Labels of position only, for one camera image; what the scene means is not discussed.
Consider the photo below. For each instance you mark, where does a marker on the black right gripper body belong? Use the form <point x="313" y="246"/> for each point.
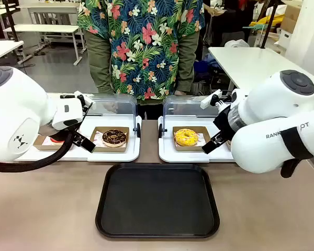
<point x="224" y="123"/>

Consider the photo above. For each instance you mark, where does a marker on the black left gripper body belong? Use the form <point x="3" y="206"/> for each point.
<point x="58" y="134"/>

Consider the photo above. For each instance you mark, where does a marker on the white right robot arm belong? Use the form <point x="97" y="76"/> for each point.
<point x="274" y="104"/>

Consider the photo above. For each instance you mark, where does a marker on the person's right olive sleeve forearm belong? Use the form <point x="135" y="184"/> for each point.
<point x="100" y="65"/>

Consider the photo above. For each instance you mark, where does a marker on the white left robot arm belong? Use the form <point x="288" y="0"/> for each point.
<point x="13" y="112"/>

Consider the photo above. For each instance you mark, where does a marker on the person's left olive sleeve forearm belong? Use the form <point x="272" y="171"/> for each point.
<point x="188" y="62"/>

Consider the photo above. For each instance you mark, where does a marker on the red glazed donut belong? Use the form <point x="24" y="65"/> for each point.
<point x="56" y="141"/>

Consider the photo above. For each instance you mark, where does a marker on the brown cardboard donut box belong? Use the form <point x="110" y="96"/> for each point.
<point x="42" y="145"/>
<point x="99" y="146"/>
<point x="228" y="145"/>
<point x="202" y="138"/>

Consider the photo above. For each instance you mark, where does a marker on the yellow glazed donut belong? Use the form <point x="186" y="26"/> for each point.
<point x="186" y="137"/>

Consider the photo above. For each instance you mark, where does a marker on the chocolate sprinkled donut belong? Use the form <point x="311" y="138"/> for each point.
<point x="114" y="137"/>

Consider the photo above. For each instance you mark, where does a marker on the white display tray base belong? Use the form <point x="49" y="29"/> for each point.
<point x="112" y="155"/>
<point x="172" y="155"/>

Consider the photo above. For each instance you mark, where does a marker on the black plastic serving tray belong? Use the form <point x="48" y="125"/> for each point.
<point x="157" y="201"/>

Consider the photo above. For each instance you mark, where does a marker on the person's right hand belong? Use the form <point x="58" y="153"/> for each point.
<point x="111" y="107"/>

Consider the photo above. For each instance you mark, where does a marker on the person's left hand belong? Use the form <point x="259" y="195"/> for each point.
<point x="180" y="92"/>

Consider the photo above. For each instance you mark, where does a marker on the clear plastic display lid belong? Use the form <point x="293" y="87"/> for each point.
<point x="183" y="109"/>
<point x="120" y="109"/>

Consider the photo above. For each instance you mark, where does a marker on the large white table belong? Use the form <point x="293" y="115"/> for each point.
<point x="246" y="65"/>

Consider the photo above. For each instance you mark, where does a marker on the white plastic bag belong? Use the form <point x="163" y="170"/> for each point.
<point x="235" y="43"/>

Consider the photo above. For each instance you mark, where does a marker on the white table corner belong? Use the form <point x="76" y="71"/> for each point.
<point x="2" y="49"/>

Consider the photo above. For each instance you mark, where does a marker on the small white box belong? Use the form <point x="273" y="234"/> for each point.
<point x="285" y="38"/>

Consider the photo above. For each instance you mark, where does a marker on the black slanted pole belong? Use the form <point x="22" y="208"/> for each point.
<point x="268" y="26"/>

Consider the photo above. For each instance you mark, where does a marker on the white table with metal legs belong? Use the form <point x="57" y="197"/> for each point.
<point x="42" y="28"/>

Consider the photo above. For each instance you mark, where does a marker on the person in floral shirt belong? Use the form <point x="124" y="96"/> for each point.
<point x="144" y="47"/>

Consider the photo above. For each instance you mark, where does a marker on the yellow cloth item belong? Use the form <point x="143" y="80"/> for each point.
<point x="270" y="21"/>

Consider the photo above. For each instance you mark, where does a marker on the large cardboard box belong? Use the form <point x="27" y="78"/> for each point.
<point x="290" y="17"/>

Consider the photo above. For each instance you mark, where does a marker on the white desk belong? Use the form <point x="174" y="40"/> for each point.
<point x="52" y="9"/>

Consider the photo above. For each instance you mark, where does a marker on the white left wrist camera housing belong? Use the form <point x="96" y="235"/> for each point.
<point x="68" y="115"/>

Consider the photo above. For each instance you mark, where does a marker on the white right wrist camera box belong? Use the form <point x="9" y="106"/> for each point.
<point x="210" y="98"/>

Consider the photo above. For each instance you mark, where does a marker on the black stand post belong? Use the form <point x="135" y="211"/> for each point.
<point x="12" y="21"/>

